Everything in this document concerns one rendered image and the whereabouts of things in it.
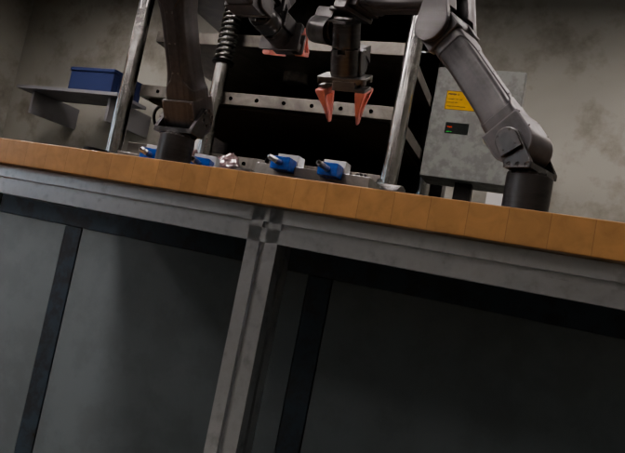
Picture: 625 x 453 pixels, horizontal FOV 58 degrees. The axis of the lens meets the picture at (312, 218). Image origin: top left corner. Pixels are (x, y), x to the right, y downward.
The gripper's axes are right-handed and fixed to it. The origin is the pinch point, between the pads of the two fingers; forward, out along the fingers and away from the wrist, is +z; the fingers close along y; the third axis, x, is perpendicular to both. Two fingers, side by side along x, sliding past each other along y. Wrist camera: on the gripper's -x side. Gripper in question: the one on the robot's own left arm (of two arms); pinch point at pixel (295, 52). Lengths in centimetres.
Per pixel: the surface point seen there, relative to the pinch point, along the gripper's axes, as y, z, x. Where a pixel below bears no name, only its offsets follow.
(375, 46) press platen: 5, 70, -34
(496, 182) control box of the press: -45, 76, 10
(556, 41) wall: -47, 327, -161
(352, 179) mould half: -25.2, -11.6, 31.7
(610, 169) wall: -97, 330, -65
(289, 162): -12.1, -15.0, 30.6
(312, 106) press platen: 25, 69, -9
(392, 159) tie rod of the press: -12, 61, 9
